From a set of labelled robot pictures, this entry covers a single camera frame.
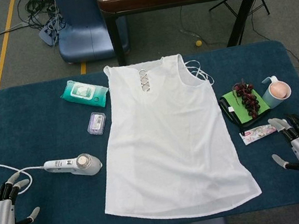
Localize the black stand legs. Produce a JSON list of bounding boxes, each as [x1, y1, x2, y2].
[[207, 0, 271, 26]]

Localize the grey power strip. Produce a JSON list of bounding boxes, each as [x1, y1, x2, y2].
[[36, 17, 62, 48]]

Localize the green wet wipes pack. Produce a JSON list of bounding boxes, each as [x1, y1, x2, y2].
[[57, 73, 112, 115]]

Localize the blue chair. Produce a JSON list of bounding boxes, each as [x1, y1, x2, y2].
[[49, 0, 132, 68]]

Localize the white sleeveless top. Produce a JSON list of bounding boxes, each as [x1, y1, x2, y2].
[[79, 42, 265, 224]]

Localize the blue mug pink inside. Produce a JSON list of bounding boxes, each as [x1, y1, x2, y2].
[[257, 73, 295, 111]]

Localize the green cloth black trim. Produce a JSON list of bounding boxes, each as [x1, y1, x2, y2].
[[216, 84, 274, 134]]

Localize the white cable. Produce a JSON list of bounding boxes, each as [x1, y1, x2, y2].
[[0, 156, 50, 199]]

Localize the white handheld garment steamer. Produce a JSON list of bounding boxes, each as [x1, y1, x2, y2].
[[42, 149, 105, 185]]

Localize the floral toothpaste tube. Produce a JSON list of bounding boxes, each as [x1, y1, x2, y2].
[[238, 122, 279, 147]]

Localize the black floor cable tangle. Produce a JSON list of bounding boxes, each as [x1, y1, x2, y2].
[[22, 0, 66, 33]]

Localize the dark red grape bunch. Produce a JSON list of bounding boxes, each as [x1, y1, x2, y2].
[[232, 76, 264, 123]]

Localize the dark blue table cover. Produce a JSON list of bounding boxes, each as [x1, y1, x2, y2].
[[0, 35, 299, 224]]

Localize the clear box purple contents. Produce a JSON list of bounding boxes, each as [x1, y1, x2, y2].
[[84, 109, 110, 138]]

